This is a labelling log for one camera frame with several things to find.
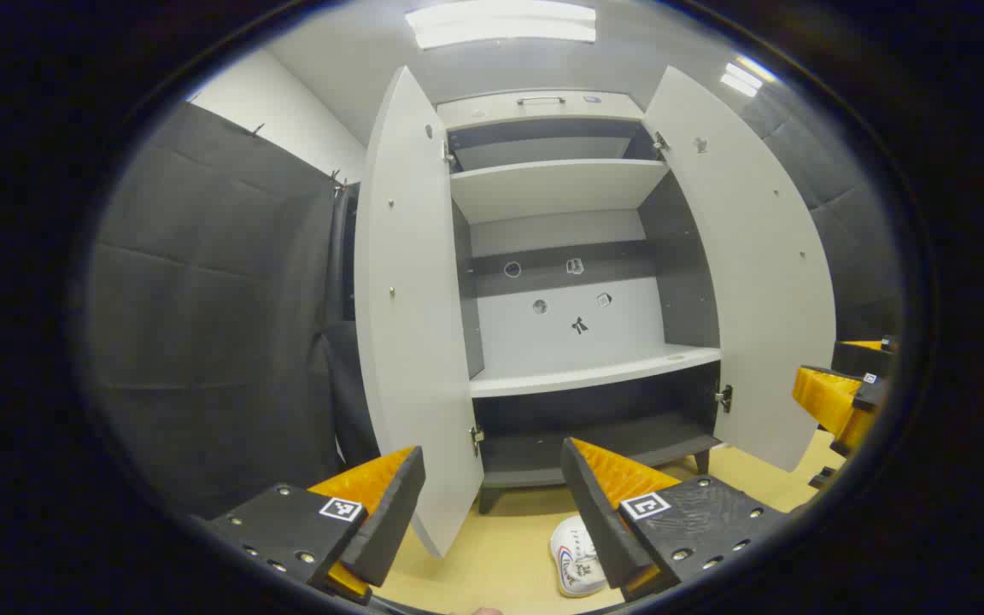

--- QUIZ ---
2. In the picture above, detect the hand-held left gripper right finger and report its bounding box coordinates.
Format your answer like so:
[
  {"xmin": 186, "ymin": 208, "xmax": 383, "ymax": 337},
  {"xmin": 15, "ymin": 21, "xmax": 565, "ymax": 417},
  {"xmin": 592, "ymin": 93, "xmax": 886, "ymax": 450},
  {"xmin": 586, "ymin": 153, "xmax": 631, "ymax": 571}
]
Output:
[{"xmin": 560, "ymin": 437, "xmax": 792, "ymax": 603}]

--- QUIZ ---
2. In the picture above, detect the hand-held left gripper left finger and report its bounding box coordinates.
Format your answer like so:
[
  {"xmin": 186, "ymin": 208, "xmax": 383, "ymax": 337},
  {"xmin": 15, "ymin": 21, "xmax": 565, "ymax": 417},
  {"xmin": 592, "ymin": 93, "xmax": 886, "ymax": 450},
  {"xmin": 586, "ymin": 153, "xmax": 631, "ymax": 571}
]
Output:
[{"xmin": 202, "ymin": 445, "xmax": 426, "ymax": 606}]

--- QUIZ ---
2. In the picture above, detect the black backdrop cloth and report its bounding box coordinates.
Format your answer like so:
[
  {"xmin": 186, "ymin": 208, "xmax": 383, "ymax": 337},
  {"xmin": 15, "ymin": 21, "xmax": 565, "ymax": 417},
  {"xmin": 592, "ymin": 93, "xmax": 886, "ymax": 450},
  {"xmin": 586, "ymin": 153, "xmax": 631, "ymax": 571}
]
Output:
[{"xmin": 86, "ymin": 90, "xmax": 907, "ymax": 518}]

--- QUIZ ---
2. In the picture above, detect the white canvas shoe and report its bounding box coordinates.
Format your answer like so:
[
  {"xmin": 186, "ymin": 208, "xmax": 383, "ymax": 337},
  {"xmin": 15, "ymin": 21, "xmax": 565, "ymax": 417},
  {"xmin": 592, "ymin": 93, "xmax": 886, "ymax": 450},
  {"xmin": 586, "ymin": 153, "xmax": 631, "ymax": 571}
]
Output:
[{"xmin": 549, "ymin": 515, "xmax": 608, "ymax": 597}]

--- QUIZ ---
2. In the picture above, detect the grey cabinet door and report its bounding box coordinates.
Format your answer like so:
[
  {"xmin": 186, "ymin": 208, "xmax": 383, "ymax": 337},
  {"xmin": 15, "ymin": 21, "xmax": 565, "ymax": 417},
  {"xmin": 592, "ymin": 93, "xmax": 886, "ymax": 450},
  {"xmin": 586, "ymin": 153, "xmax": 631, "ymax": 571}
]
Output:
[
  {"xmin": 641, "ymin": 66, "xmax": 837, "ymax": 473},
  {"xmin": 354, "ymin": 66, "xmax": 486, "ymax": 559}
]

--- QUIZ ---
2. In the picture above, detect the ceiling light panel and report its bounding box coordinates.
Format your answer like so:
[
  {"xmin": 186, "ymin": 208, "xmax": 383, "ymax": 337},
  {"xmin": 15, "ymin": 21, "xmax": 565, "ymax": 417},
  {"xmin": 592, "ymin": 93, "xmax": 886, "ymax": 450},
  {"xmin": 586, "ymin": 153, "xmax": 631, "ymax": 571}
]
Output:
[
  {"xmin": 405, "ymin": 0, "xmax": 597, "ymax": 50},
  {"xmin": 720, "ymin": 56, "xmax": 775, "ymax": 97}
]

